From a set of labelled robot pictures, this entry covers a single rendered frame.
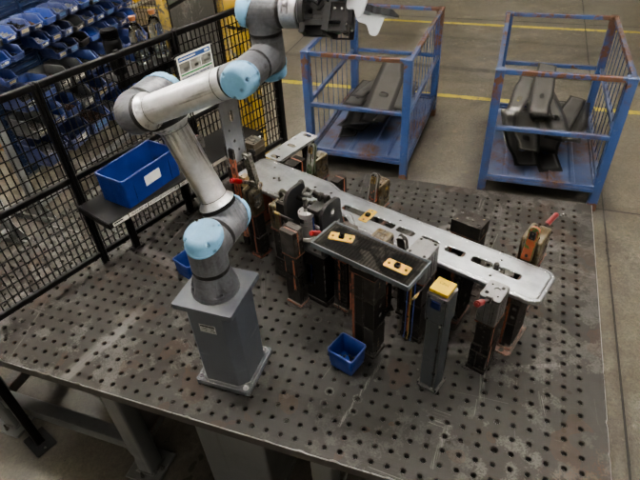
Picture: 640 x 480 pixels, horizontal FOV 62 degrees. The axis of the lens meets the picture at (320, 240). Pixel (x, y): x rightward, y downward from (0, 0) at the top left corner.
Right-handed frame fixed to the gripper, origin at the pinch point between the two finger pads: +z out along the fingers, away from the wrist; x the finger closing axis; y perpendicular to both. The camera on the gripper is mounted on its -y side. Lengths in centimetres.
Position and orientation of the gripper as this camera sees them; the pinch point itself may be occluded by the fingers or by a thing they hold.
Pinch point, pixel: (392, 1)
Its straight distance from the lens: 121.0
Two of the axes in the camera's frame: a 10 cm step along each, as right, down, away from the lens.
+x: -3.3, 0.7, -9.4
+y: -1.2, 9.9, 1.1
